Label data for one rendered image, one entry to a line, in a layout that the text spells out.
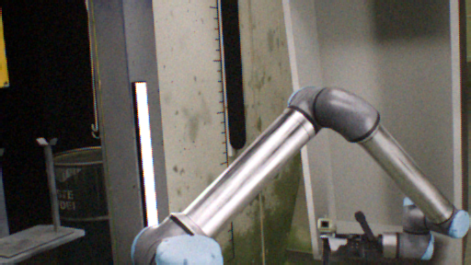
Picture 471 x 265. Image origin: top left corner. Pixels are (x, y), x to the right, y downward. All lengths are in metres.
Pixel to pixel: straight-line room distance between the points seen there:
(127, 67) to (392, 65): 1.08
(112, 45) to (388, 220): 1.46
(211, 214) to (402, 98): 1.19
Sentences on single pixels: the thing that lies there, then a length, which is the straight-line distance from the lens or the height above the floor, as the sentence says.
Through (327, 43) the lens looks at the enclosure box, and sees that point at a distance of 2.29.
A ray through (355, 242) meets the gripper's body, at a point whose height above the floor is 0.67.
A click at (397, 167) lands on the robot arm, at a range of 1.52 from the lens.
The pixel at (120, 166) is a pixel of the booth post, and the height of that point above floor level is 0.95.
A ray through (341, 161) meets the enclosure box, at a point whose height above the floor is 0.84.
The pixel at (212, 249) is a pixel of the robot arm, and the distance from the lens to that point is 1.17.
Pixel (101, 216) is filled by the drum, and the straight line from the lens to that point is 2.70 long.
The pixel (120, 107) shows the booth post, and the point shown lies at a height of 1.18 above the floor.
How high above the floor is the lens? 1.31
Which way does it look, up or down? 8 degrees down
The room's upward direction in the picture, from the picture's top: 4 degrees counter-clockwise
